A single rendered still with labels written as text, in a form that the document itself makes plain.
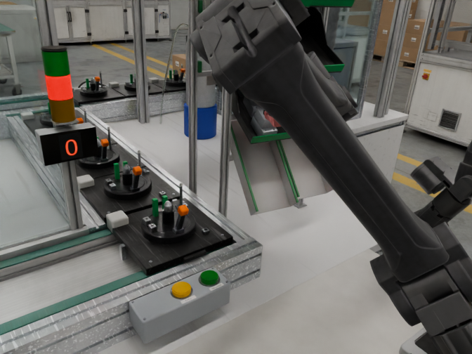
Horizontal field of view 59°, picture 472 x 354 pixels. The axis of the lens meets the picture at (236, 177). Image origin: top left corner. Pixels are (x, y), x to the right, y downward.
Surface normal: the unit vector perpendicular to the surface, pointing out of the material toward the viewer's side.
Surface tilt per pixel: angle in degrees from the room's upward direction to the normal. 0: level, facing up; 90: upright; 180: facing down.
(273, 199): 45
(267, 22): 49
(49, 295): 0
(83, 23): 90
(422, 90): 90
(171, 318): 90
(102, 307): 0
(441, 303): 64
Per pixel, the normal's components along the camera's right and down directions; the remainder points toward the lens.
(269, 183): 0.35, -0.34
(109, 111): 0.59, 0.38
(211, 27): -0.59, -0.41
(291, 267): 0.04, -0.90
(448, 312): -0.44, -0.08
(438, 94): -0.80, 0.23
